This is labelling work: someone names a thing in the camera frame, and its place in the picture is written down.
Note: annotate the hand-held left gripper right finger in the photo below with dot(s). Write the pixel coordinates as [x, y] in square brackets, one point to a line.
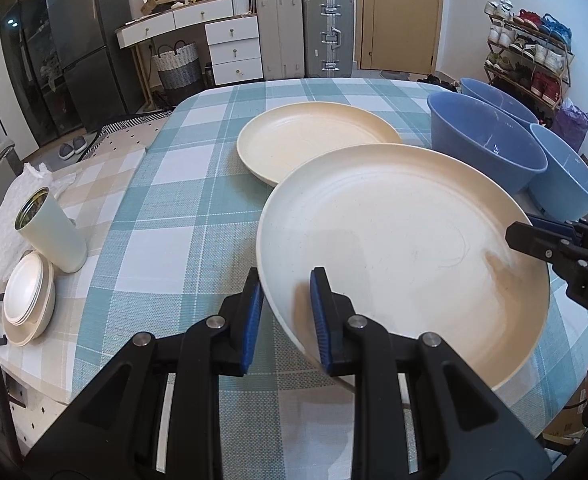
[321, 325]

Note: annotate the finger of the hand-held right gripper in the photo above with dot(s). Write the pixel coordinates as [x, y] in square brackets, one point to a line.
[554, 226]
[534, 242]

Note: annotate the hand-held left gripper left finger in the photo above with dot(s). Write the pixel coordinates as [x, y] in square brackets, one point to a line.
[251, 325]

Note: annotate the blue bowl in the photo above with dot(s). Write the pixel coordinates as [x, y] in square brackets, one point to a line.
[564, 180]
[474, 130]
[499, 100]

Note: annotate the large cream plate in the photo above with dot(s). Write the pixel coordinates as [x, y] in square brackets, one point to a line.
[314, 140]
[399, 260]

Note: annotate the purple rolled mat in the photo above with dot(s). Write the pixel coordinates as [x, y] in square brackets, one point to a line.
[571, 122]

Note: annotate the checked tablecloth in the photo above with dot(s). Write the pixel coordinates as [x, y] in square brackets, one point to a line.
[173, 220]

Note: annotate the metal shoe rack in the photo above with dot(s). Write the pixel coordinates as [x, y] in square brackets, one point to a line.
[566, 52]

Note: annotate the rows of assorted shoes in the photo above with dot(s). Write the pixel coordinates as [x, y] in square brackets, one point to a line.
[524, 50]

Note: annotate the white tumbler cup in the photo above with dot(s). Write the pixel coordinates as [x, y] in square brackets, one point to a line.
[58, 235]

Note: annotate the stack of small cream dishes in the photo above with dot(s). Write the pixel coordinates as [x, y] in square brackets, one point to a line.
[36, 327]

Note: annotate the small white plate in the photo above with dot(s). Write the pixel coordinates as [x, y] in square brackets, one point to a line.
[21, 290]

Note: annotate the patterned floor rug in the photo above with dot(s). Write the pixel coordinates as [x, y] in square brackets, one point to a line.
[123, 127]

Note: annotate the grey slipper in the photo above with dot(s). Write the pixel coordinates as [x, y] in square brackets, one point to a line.
[80, 144]
[67, 151]

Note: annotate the wooden door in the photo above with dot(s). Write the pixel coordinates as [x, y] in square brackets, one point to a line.
[399, 15]

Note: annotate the woven laundry basket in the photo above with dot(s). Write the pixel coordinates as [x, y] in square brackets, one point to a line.
[178, 72]

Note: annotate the white crumpled cloth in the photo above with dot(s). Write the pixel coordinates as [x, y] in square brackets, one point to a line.
[18, 185]

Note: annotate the white dressing table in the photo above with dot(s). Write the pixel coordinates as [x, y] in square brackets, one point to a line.
[233, 50]

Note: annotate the silver suitcase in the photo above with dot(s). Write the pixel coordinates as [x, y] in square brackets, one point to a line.
[326, 35]

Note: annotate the beige suitcase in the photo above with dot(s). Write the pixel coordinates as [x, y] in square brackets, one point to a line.
[280, 35]

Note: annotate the grey refrigerator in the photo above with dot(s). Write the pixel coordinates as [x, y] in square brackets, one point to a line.
[93, 35]

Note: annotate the small open cardboard box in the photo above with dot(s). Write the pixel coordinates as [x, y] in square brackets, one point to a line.
[156, 4]

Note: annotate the dark glass cabinet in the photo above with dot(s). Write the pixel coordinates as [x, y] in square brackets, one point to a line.
[28, 60]

